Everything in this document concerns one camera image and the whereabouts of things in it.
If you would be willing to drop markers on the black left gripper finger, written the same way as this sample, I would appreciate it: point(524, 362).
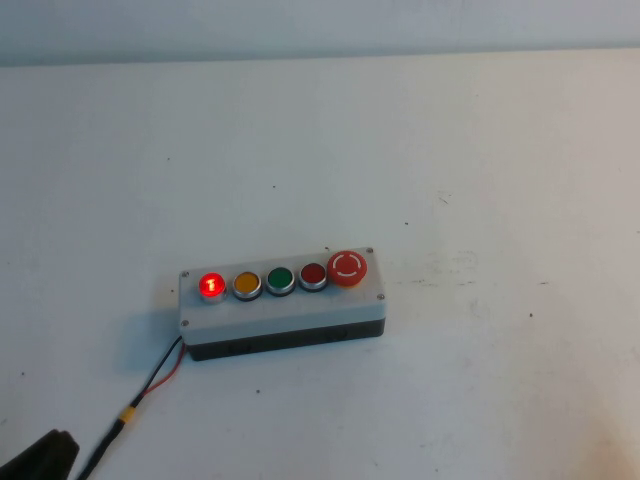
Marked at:
point(22, 457)
point(59, 457)

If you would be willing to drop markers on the illuminated red push button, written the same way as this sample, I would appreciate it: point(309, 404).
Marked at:
point(212, 286)

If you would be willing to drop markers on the yellow push button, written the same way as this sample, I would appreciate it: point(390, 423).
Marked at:
point(247, 283)

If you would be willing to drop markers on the grey black button control box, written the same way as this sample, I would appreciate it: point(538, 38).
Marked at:
point(280, 315)

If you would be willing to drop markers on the green push button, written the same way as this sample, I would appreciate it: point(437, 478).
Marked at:
point(279, 279)

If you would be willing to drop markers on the dark red push button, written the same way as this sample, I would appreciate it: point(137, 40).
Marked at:
point(313, 275)

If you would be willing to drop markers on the red mushroom emergency stop button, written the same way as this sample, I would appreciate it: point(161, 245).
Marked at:
point(348, 267)

